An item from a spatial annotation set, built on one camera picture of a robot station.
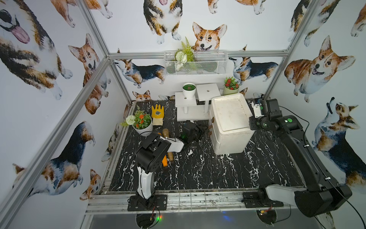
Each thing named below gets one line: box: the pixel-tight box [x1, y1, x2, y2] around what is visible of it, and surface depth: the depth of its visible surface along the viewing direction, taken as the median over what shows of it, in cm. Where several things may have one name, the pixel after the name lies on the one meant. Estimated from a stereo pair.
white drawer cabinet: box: [208, 93, 256, 155], surface depth 84 cm
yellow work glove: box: [151, 104, 165, 126], surface depth 112 cm
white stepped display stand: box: [174, 82, 221, 122], surface depth 102 cm
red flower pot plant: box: [223, 76, 240, 96], surface depth 97 cm
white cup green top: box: [182, 82, 197, 99], surface depth 100 cm
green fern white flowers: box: [172, 36, 195, 72], surface depth 84 cm
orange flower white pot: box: [120, 110, 153, 137], surface depth 92 cm
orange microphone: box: [162, 154, 168, 167], surface depth 88 cm
